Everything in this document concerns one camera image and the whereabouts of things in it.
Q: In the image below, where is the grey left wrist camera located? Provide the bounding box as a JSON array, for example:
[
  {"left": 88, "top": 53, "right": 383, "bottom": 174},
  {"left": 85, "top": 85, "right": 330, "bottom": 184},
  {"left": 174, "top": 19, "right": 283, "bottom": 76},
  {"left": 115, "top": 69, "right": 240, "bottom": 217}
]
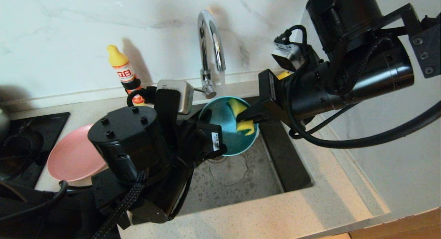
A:
[{"left": 157, "top": 80, "right": 194, "bottom": 115}]

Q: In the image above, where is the thin black camera cable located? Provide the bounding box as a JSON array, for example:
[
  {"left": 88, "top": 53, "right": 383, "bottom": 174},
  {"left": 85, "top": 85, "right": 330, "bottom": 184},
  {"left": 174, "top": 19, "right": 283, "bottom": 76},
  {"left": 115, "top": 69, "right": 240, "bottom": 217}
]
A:
[{"left": 274, "top": 25, "right": 441, "bottom": 149}]

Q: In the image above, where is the stainless steel sink basin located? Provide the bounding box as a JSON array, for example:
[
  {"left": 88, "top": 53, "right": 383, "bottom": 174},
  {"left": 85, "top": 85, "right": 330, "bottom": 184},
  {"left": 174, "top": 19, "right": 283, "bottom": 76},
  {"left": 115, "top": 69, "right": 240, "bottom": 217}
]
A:
[{"left": 177, "top": 95, "right": 315, "bottom": 217}]

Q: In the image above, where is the silver kettle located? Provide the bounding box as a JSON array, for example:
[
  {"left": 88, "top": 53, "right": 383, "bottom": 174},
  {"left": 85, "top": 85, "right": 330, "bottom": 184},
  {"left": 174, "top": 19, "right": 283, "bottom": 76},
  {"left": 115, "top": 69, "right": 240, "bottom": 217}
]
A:
[{"left": 0, "top": 108, "right": 10, "bottom": 139}]

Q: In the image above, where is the black gripper power cable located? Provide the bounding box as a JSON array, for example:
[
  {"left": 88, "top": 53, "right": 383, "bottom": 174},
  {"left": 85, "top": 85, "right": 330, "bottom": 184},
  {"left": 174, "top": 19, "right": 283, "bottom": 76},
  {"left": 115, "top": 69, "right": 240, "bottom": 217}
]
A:
[{"left": 289, "top": 103, "right": 360, "bottom": 139}]

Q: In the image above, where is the yellow green sponge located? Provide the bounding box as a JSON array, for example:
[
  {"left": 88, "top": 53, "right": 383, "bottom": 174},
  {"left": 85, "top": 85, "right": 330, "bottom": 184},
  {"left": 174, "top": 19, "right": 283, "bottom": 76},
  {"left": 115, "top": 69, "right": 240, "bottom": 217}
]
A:
[{"left": 227, "top": 98, "right": 255, "bottom": 136}]

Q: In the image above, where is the pink plate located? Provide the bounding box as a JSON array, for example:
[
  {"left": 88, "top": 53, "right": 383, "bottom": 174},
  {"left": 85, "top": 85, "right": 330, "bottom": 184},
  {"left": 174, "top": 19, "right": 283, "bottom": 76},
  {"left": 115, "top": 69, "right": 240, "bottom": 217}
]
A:
[{"left": 47, "top": 124, "right": 108, "bottom": 181}]

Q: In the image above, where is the light wooden cabinet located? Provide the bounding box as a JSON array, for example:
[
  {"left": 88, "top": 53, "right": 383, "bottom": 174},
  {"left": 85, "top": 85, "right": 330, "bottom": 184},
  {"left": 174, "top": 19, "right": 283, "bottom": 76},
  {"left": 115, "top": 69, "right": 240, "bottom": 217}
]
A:
[{"left": 348, "top": 206, "right": 441, "bottom": 239}]

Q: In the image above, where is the yellow orange dish soap bottle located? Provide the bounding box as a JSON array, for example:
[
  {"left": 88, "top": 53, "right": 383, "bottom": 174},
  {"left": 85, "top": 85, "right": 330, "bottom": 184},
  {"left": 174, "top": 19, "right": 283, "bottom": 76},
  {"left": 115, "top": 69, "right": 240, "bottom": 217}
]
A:
[{"left": 106, "top": 44, "right": 148, "bottom": 107}]

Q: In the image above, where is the teal bowl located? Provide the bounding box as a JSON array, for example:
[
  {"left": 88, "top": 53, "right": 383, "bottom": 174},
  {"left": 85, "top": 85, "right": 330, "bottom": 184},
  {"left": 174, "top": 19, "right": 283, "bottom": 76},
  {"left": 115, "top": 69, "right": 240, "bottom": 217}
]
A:
[{"left": 199, "top": 96, "right": 259, "bottom": 157}]

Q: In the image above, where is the chrome gooseneck faucet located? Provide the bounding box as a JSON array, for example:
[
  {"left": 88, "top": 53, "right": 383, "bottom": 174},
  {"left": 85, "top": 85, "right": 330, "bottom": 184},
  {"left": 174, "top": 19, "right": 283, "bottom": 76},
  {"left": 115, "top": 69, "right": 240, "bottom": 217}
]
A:
[{"left": 193, "top": 10, "right": 227, "bottom": 99}]

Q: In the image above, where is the black glass cooktop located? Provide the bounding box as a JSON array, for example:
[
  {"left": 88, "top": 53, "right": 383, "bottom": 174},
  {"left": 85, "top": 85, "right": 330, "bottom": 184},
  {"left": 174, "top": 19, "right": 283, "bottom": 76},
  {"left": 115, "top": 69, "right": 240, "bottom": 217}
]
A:
[{"left": 0, "top": 112, "right": 71, "bottom": 189}]

